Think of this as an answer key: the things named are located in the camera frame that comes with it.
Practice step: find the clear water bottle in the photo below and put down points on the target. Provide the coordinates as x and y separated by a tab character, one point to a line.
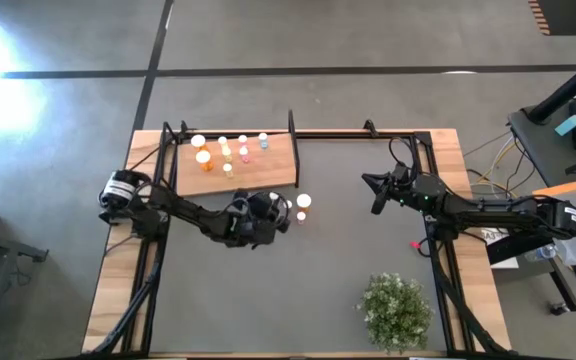
540	253

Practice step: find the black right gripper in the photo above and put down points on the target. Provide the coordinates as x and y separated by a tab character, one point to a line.
404	187

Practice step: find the black metal stand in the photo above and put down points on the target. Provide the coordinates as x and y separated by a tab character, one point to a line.
518	247

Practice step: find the black clamp bracket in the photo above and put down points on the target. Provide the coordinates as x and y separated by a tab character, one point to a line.
107	219

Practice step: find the black floor mat striped edge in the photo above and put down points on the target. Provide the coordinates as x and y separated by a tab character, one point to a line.
568	15

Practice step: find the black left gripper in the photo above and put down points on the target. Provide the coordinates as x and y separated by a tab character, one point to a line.
260	225

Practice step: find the grey table mat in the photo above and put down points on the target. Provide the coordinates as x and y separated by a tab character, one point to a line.
268	290

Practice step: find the bushy artificial green plant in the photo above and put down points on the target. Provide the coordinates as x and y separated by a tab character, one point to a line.
395	312

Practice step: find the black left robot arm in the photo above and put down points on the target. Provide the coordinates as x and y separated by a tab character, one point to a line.
183	212

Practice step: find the orange pill bottle white cap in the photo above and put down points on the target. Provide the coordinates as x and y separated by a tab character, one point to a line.
303	200
203	157
198	141

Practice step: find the grey utility table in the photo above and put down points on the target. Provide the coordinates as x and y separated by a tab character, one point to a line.
543	150

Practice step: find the black caster wheel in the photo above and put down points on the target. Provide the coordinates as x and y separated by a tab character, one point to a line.
559	308

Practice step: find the pink pill bottle white cap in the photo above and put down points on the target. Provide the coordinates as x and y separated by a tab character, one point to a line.
242	139
243	150
301	216

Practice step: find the wooden shelf board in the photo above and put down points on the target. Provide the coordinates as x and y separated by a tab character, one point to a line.
268	170

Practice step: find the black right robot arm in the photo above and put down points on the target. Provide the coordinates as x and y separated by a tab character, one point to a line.
493	210

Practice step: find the thick black pole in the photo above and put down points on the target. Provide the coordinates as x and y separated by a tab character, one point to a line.
568	90

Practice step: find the white paper sheet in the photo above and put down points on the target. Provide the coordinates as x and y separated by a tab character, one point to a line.
507	263

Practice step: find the light blue card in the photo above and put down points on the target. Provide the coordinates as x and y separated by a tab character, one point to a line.
568	125

